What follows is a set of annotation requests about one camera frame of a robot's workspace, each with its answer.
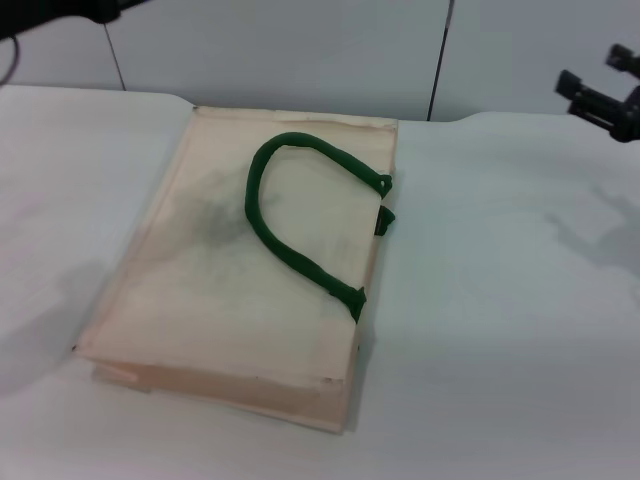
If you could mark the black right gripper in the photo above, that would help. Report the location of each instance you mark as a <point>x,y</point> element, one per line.
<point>631,115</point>

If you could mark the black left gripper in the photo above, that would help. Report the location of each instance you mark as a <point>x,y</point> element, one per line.
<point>60,10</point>

